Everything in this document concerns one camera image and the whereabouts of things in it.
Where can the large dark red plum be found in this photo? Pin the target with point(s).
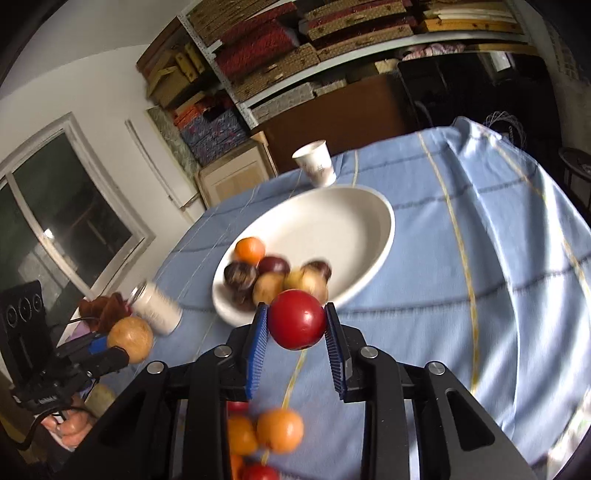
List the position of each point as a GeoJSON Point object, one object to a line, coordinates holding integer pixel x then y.
{"type": "Point", "coordinates": [273, 264]}

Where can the blotchy yellow pear large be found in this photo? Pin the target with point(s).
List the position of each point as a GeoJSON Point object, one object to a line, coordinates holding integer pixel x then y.
{"type": "Point", "coordinates": [134, 336]}

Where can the beige carton box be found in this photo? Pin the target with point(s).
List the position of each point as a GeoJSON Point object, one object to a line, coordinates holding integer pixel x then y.
{"type": "Point", "coordinates": [237, 171]}

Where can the small yellow orange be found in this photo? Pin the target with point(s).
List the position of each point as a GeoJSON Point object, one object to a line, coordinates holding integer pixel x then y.
{"type": "Point", "coordinates": [241, 435]}

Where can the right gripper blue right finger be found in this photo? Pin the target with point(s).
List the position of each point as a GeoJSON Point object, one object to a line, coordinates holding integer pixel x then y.
{"type": "Point", "coordinates": [340, 358]}

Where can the blotchy yellow pear front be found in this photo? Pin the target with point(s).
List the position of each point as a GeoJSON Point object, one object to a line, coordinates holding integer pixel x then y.
{"type": "Point", "coordinates": [308, 280]}

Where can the window with white frame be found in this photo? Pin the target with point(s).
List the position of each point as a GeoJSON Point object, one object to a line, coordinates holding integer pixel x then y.
{"type": "Point", "coordinates": [64, 222]}

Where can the blue checked tablecloth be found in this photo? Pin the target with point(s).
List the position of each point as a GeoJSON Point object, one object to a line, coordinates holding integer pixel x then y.
{"type": "Point", "coordinates": [489, 274]}

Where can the white beverage can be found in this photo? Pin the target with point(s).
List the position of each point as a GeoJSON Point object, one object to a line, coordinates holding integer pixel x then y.
{"type": "Point", "coordinates": [159, 311]}

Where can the wooden cabinet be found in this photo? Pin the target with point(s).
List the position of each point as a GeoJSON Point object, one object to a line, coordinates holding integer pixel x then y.
{"type": "Point", "coordinates": [362, 113]}

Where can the left hand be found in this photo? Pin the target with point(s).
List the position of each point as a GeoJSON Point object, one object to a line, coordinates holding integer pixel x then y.
{"type": "Point", "coordinates": [72, 430]}

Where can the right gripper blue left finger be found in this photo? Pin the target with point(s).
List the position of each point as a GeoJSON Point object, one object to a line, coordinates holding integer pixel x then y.
{"type": "Point", "coordinates": [255, 350]}

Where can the round orange citrus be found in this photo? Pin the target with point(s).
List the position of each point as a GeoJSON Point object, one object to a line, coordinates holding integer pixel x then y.
{"type": "Point", "coordinates": [280, 430]}

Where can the smooth yellow pear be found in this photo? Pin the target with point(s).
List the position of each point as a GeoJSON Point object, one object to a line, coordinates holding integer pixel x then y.
{"type": "Point", "coordinates": [267, 288]}

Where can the red tomato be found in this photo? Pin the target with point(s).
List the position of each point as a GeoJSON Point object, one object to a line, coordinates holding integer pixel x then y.
{"type": "Point", "coordinates": [296, 320]}
{"type": "Point", "coordinates": [237, 407]}
{"type": "Point", "coordinates": [256, 471]}

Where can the red tomato back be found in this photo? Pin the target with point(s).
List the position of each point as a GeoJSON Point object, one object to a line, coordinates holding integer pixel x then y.
{"type": "Point", "coordinates": [237, 407]}

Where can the white paper cup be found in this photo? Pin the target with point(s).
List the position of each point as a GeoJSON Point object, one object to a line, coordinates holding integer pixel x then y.
{"type": "Point", "coordinates": [315, 161]}

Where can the metal storage shelf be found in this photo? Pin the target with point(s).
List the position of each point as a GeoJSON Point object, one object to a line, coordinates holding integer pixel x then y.
{"type": "Point", "coordinates": [255, 50]}

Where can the large mandarin with stem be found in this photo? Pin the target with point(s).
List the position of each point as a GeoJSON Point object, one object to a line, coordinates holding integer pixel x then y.
{"type": "Point", "coordinates": [236, 464]}

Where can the small mandarin in dish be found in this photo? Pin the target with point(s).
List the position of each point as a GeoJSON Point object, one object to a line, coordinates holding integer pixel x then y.
{"type": "Point", "coordinates": [249, 250]}

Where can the dark chocolate-coloured fruit in dish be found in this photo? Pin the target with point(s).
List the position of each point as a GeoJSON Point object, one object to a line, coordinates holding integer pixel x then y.
{"type": "Point", "coordinates": [240, 276]}

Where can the dark brown fruit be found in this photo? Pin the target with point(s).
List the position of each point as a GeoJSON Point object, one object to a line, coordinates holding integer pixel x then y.
{"type": "Point", "coordinates": [321, 266]}

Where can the white oval serving dish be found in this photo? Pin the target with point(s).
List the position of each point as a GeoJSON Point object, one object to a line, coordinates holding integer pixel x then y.
{"type": "Point", "coordinates": [350, 227]}

